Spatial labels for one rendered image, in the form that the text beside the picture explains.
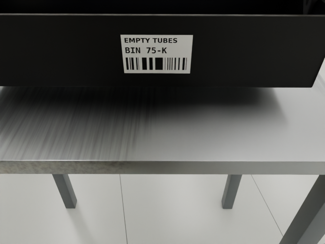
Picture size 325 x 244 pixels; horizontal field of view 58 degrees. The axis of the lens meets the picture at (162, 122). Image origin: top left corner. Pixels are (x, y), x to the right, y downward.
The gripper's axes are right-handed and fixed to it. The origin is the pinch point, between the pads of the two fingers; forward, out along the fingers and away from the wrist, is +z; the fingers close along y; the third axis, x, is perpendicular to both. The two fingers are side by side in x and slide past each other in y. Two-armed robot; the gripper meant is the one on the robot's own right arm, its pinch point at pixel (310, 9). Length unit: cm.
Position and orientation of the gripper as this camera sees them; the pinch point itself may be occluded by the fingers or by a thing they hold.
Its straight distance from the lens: 52.9
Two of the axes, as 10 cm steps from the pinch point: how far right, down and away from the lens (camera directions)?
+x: 0.0, 6.9, -7.2
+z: 0.1, 7.2, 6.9
